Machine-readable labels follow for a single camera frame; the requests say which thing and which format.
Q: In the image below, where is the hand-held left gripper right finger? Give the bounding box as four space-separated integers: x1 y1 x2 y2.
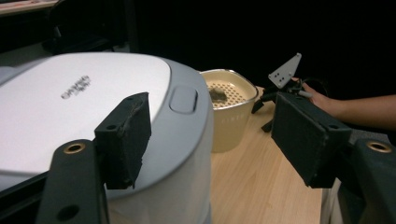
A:
270 91 353 189

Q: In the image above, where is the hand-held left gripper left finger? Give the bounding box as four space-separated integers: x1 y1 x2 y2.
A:
93 91 152 190

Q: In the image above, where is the beige perforated basket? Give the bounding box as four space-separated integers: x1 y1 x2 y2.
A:
200 68 260 154

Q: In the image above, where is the light blue lidded appliance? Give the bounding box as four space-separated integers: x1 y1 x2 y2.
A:
0 51 216 224

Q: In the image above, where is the black upright stand pole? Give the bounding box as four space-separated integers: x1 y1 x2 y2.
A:
123 0 140 53

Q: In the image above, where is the light wooden board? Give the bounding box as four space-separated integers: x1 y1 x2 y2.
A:
0 0 60 17

